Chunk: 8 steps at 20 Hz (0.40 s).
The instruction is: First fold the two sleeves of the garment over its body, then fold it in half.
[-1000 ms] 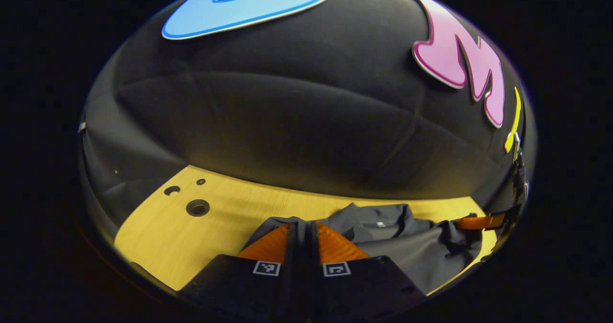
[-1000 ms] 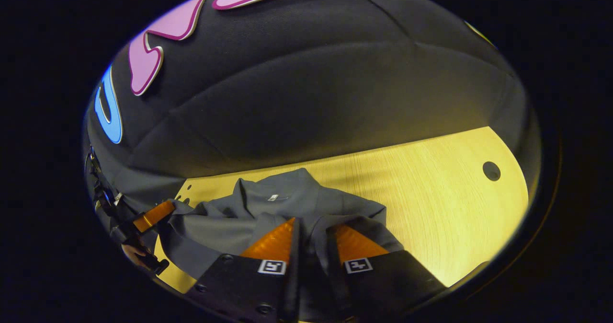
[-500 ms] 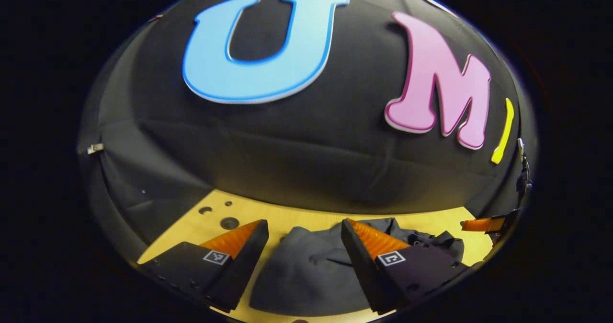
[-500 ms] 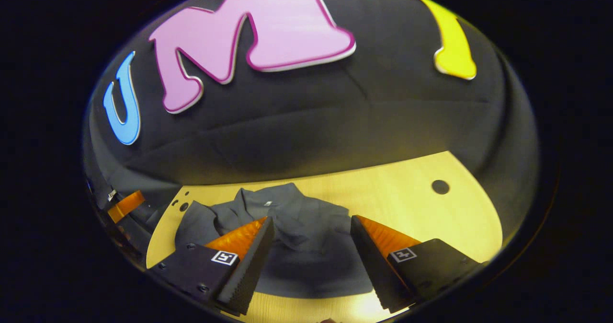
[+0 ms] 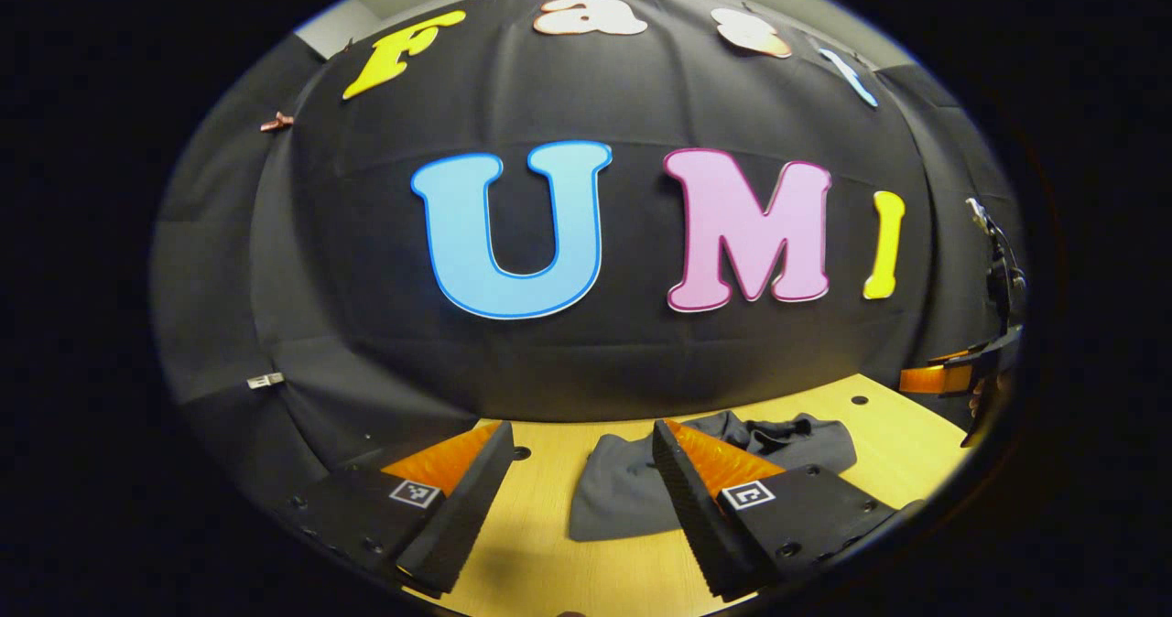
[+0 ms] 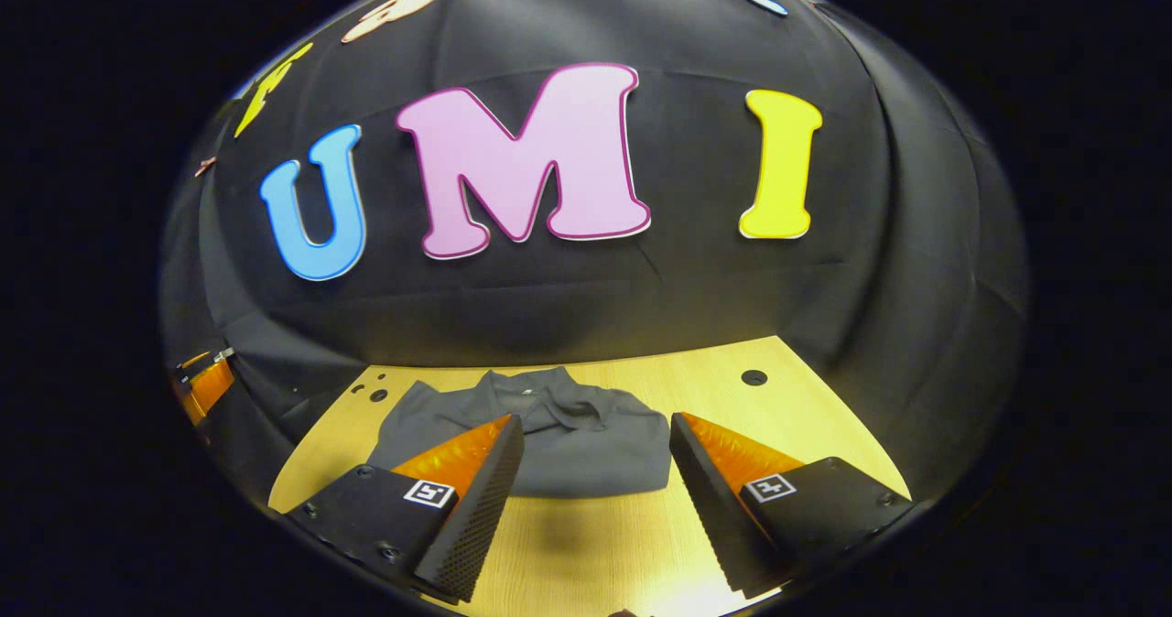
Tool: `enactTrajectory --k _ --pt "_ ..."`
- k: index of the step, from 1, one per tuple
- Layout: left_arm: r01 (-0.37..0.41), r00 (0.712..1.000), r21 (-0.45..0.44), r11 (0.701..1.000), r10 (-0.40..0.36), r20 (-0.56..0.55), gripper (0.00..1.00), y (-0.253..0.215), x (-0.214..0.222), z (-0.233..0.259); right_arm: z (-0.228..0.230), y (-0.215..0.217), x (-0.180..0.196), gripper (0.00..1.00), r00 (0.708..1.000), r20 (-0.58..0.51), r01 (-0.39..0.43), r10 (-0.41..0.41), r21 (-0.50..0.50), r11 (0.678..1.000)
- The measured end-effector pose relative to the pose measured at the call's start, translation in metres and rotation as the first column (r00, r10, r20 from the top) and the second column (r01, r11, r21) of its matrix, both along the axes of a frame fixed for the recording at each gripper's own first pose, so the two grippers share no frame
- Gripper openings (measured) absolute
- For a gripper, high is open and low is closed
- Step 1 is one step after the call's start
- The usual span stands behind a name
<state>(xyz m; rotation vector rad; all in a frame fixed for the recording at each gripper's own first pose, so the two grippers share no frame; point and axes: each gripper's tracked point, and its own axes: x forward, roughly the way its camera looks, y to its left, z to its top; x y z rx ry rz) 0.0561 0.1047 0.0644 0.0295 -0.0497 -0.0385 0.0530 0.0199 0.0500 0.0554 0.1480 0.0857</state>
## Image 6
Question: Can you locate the gray collared shirt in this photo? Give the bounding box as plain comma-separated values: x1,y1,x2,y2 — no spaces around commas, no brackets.
366,366,673,500

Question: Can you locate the black backdrop cloth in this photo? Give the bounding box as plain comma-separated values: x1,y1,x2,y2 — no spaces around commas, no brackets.
157,0,1031,508

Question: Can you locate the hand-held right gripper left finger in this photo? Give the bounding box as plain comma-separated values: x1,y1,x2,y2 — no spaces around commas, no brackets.
286,413,526,604

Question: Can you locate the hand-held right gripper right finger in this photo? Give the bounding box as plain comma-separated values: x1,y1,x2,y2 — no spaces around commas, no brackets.
669,410,916,600

